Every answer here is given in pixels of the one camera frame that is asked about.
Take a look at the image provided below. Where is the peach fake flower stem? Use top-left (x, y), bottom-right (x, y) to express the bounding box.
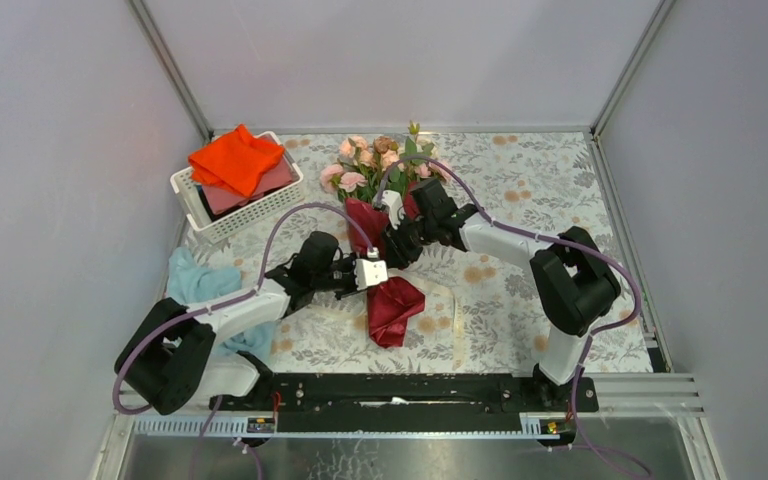
top-left (338, 135), bottom-right (400, 203)

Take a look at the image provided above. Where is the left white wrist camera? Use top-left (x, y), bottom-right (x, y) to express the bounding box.
top-left (354, 258), bottom-right (389, 291)

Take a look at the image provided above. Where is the white plastic basket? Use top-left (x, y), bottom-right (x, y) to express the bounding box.
top-left (169, 151), bottom-right (305, 243)

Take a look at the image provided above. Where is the cream ribbon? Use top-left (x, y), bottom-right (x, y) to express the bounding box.
top-left (309, 272), bottom-right (466, 372)

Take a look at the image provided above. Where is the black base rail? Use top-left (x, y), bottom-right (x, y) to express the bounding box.
top-left (209, 373), bottom-right (599, 434)

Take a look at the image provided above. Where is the dried brown fake flower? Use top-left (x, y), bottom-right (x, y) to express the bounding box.
top-left (373, 136), bottom-right (399, 156)

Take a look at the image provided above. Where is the floral patterned tablecloth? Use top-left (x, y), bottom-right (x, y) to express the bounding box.
top-left (181, 132), bottom-right (619, 373)

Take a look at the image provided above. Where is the dark red wrapping paper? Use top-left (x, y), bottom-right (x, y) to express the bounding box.
top-left (343, 197), bottom-right (426, 348)

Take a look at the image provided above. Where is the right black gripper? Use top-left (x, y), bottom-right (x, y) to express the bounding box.
top-left (380, 214), bottom-right (437, 272)

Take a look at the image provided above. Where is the light blue cloth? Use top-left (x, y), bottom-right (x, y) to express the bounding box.
top-left (166, 247), bottom-right (276, 363)

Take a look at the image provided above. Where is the orange folded cloth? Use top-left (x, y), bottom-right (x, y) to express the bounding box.
top-left (188, 124), bottom-right (285, 197)

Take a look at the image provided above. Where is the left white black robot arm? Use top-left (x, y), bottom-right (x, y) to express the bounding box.
top-left (113, 231), bottom-right (386, 415)

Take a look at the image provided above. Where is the pink fake flower bunch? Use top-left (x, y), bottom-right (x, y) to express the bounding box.
top-left (414, 161), bottom-right (452, 183)

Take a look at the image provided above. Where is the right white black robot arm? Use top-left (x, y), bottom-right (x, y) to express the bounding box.
top-left (373, 179), bottom-right (621, 412)

